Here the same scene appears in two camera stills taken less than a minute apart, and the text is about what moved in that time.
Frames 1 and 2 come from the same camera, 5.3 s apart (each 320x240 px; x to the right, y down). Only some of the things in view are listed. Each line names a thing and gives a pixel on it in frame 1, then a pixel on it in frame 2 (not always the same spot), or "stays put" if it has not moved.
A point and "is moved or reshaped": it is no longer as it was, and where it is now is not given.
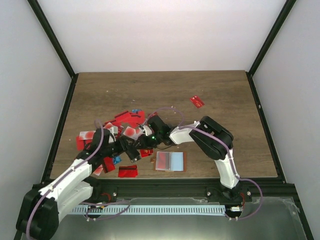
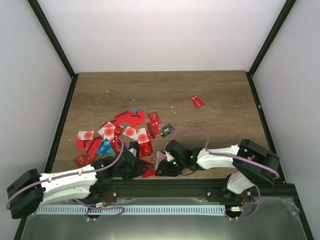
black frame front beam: (263, 189) stays put
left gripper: (123, 146) -> (138, 170)
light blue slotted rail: (171, 209) stays put
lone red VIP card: (197, 101) stays put
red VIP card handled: (146, 152) is moved or reshaped
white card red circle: (132, 133) stays put
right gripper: (144, 143) -> (166, 170)
